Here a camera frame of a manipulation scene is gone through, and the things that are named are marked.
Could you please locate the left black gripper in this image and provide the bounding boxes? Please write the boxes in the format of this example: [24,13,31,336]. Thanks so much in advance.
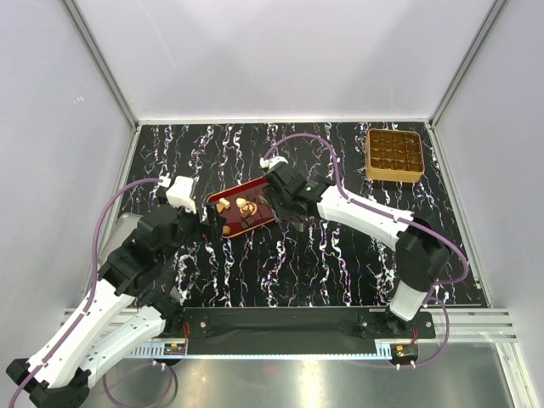
[158,201,226,264]

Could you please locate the white square chocolate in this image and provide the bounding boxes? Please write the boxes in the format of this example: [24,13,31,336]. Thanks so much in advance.
[218,197,230,209]

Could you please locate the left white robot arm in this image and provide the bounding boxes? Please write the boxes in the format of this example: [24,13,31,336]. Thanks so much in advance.
[6,204,225,407]

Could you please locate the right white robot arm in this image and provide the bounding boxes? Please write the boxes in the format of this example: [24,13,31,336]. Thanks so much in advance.
[259,156,451,337]

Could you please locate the gold chocolate box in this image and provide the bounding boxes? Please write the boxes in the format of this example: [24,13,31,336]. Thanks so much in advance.
[365,129,425,184]

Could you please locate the red rectangular tray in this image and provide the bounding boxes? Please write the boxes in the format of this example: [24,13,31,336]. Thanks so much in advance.
[207,177,275,238]

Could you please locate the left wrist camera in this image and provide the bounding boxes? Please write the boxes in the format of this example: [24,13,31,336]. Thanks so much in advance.
[157,176,196,213]

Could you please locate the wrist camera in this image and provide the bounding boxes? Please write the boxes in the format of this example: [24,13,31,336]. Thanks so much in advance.
[259,156,288,173]
[157,176,196,213]

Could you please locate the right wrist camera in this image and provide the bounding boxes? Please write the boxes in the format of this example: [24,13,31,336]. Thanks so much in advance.
[259,156,288,173]

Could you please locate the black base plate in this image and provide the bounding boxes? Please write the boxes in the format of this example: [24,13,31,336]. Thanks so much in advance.
[165,307,436,340]

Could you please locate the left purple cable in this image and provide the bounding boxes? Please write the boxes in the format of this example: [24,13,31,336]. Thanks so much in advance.
[8,177,167,403]

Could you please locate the white cable duct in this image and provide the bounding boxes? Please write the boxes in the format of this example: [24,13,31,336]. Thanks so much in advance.
[126,339,417,361]

